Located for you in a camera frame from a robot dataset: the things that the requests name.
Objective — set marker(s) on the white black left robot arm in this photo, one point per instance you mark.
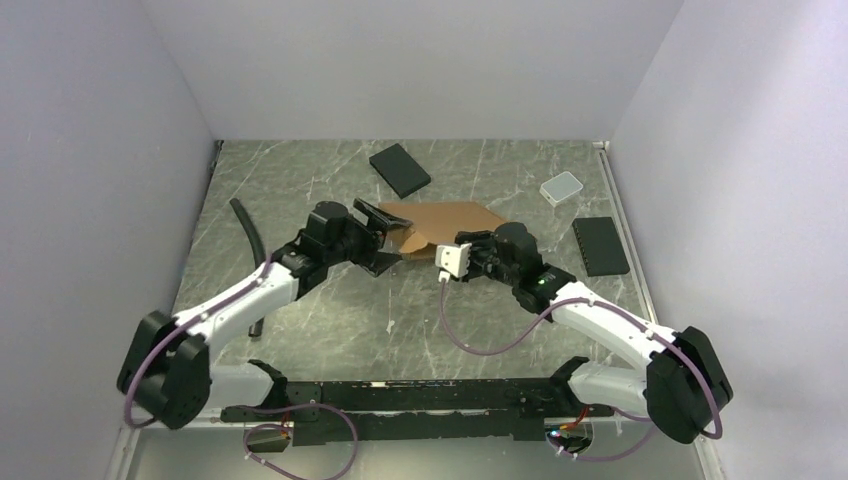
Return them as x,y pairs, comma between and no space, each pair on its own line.
166,374

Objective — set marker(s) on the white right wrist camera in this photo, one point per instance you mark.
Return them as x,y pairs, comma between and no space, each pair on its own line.
452,261

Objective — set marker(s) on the white translucent plastic case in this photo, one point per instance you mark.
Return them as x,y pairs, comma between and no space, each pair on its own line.
559,188

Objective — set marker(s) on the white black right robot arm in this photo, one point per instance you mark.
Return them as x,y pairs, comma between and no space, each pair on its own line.
673,379

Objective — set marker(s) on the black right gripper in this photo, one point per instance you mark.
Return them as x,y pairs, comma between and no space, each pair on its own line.
478,239

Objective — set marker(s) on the small black box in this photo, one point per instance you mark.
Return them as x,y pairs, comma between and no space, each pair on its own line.
400,170

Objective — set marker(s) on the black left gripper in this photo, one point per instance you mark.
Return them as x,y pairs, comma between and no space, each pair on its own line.
373,241

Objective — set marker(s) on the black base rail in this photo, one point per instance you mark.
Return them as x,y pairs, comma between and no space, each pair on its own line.
517,408

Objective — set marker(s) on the brown cardboard box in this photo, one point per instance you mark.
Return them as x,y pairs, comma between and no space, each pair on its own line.
437,223

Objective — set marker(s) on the black rectangular block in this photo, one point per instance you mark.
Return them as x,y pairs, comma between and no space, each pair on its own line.
600,246

